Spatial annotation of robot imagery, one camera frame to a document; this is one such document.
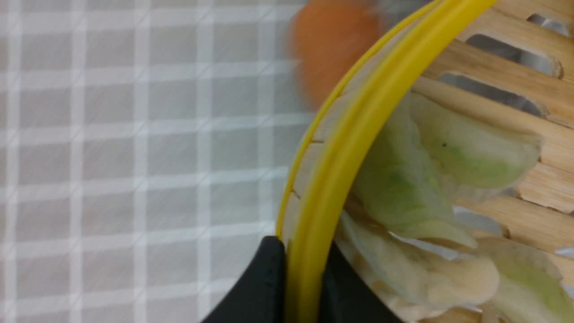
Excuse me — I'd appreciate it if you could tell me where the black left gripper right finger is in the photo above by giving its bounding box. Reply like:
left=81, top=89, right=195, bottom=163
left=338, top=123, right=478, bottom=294
left=317, top=243, right=401, bottom=323

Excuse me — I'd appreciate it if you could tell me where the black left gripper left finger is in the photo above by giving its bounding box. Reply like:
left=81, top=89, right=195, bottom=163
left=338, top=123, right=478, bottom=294
left=203, top=236, right=286, bottom=323

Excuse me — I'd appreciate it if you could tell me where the yellow bamboo steamer basket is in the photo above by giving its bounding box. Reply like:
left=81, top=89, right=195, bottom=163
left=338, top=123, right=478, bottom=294
left=276, top=0, right=574, bottom=323

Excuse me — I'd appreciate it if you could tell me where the pale cream dumpling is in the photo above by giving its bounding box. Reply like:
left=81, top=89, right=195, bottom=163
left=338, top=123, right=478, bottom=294
left=335, top=214, right=500, bottom=323

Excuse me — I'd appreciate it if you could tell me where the green white dumpling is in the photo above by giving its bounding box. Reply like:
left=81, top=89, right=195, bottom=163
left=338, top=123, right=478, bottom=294
left=351, top=92, right=543, bottom=248

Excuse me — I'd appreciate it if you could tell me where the green tinted dumpling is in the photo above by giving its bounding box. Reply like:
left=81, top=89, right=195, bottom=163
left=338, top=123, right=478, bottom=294
left=476, top=237, right=574, bottom=323

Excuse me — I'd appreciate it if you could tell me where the brown potato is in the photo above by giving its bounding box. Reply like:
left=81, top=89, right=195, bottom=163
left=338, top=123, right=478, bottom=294
left=288, top=0, right=388, bottom=110

